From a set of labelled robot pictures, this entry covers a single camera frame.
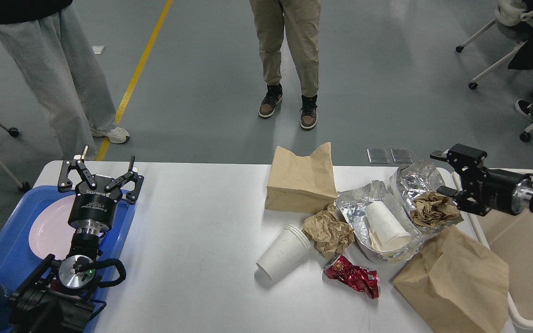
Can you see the crumpled foil ball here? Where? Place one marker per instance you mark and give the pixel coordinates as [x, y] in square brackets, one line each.
[413, 180]

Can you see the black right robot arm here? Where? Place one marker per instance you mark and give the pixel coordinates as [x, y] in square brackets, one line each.
[485, 189]

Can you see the person in khaki trousers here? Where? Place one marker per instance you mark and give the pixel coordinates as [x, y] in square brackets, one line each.
[296, 21]

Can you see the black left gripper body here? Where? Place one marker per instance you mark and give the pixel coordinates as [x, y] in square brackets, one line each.
[94, 205]

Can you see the aluminium foil tray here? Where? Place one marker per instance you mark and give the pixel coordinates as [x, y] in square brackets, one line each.
[353, 203]

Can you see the person in grey trousers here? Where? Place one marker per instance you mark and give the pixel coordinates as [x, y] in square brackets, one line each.
[46, 40]

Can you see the beige plastic bin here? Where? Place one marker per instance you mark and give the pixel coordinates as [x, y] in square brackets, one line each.
[511, 239]

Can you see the crushed red can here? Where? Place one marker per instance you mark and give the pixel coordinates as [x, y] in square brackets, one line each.
[358, 278]

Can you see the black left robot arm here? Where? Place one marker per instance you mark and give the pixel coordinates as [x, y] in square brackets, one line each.
[57, 297]

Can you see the metal floor socket plate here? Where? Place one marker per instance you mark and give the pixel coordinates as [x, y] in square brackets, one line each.
[378, 156]

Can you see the pink plate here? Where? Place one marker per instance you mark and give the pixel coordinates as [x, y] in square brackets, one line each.
[51, 233]

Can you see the white paper cup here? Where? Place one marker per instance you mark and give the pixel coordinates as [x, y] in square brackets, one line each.
[385, 231]

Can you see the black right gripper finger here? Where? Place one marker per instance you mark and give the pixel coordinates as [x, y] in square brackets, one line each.
[463, 159]
[464, 201]

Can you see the brown paper bag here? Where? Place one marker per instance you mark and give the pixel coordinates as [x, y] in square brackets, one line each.
[302, 184]
[457, 285]

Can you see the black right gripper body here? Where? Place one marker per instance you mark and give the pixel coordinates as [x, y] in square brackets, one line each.
[495, 189]

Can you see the crumpled brown paper in foil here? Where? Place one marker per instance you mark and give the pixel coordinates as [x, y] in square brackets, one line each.
[432, 210]

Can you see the stacked white paper cups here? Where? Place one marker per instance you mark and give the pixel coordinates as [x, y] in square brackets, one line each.
[284, 253]

